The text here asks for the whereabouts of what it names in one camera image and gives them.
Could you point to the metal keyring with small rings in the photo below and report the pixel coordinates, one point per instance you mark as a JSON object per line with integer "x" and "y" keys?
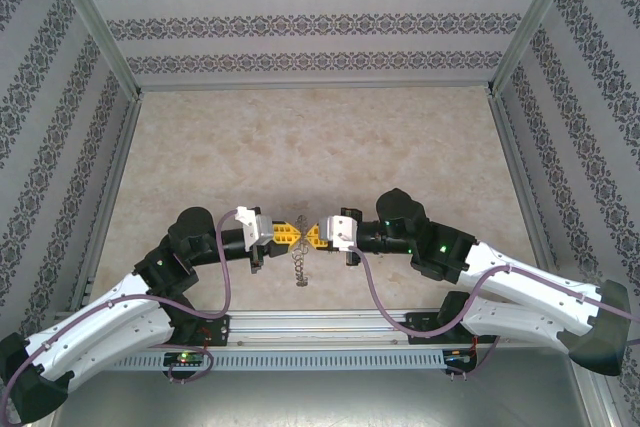
{"x": 301, "y": 267}

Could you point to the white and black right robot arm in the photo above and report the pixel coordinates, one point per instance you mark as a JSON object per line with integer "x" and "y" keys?
{"x": 530, "y": 292}

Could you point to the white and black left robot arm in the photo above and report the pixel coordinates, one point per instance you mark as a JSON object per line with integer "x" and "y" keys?
{"x": 100, "y": 332}

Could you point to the small electronics board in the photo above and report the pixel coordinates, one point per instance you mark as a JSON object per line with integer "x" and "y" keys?
{"x": 185, "y": 358}
{"x": 457, "y": 356}

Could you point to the grey metal base sheet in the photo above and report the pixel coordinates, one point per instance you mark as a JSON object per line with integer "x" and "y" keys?
{"x": 320, "y": 399}

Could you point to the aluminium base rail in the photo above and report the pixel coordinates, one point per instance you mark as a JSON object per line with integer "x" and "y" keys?
{"x": 320, "y": 327}

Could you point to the aluminium frame floor rail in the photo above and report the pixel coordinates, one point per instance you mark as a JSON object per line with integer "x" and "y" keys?
{"x": 111, "y": 197}
{"x": 315, "y": 86}
{"x": 522, "y": 187}

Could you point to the aluminium frame post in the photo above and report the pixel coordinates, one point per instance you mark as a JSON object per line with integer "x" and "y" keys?
{"x": 93, "y": 17}
{"x": 533, "y": 17}

